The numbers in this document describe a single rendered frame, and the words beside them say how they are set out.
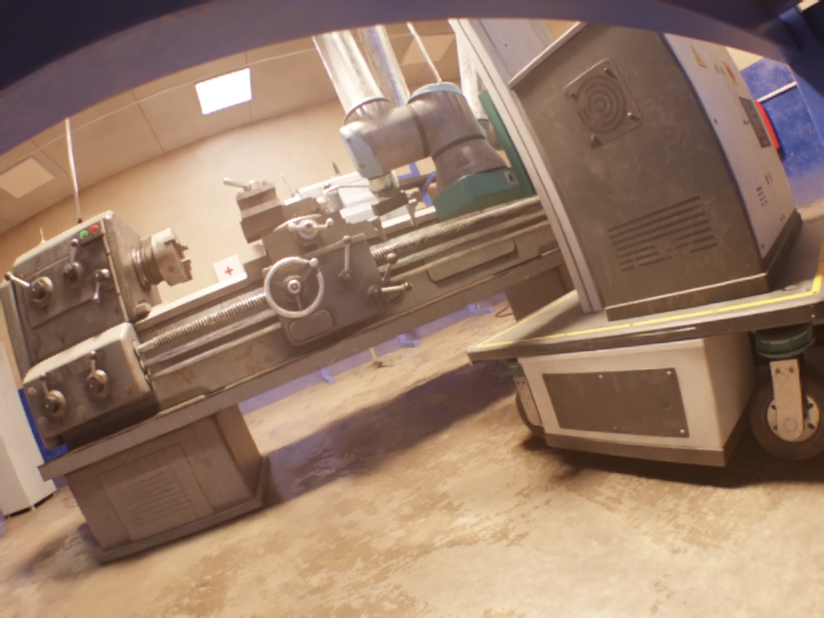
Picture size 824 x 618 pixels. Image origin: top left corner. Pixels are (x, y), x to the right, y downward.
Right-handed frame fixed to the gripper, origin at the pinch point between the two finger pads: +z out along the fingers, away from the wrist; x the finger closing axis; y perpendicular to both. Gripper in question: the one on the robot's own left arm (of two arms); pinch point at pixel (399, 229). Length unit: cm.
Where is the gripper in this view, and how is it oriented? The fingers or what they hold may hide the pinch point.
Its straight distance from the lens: 156.3
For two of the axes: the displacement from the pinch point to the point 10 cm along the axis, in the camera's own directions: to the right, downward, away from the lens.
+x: -8.3, 4.7, -2.9
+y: -4.5, -2.7, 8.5
